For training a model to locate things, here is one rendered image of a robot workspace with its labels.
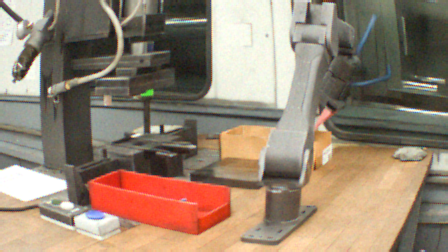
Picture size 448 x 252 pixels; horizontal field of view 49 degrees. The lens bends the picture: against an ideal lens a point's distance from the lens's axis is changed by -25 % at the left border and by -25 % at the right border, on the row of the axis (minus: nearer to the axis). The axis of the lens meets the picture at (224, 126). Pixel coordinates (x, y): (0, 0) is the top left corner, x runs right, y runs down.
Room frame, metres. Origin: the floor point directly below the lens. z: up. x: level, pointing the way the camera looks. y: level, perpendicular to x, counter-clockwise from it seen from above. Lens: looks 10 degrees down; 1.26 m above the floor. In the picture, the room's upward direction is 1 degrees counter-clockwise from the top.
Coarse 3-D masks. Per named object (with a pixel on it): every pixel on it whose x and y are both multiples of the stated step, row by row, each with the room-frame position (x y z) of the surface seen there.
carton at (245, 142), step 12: (228, 132) 1.53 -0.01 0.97; (240, 132) 1.59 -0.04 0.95; (252, 132) 1.58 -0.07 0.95; (264, 132) 1.57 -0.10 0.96; (324, 132) 1.49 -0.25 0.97; (228, 144) 1.49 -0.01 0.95; (240, 144) 1.47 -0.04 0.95; (252, 144) 1.46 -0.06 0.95; (264, 144) 1.44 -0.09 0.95; (324, 144) 1.49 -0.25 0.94; (228, 156) 1.49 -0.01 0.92; (240, 156) 1.47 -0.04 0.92; (252, 156) 1.46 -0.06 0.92; (324, 156) 1.44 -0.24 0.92; (312, 168) 1.39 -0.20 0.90
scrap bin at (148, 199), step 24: (96, 192) 1.07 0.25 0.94; (120, 192) 1.04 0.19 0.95; (144, 192) 1.16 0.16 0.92; (168, 192) 1.13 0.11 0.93; (192, 192) 1.10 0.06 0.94; (216, 192) 1.08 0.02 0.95; (120, 216) 1.05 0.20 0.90; (144, 216) 1.02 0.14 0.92; (168, 216) 0.99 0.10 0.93; (192, 216) 0.97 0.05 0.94; (216, 216) 1.03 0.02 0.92
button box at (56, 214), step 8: (48, 200) 1.02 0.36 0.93; (0, 208) 0.99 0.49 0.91; (8, 208) 1.00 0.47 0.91; (16, 208) 1.01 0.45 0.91; (24, 208) 1.02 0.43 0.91; (32, 208) 1.03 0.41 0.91; (40, 208) 0.99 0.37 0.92; (48, 208) 0.97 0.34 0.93; (56, 208) 0.98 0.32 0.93; (64, 208) 0.97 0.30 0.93; (72, 208) 0.98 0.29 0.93; (80, 208) 0.99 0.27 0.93; (88, 208) 1.00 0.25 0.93; (48, 216) 0.98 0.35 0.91; (56, 216) 0.96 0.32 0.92; (64, 216) 0.95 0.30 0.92; (72, 216) 0.95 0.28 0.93; (64, 224) 0.95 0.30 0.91; (72, 224) 0.94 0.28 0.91
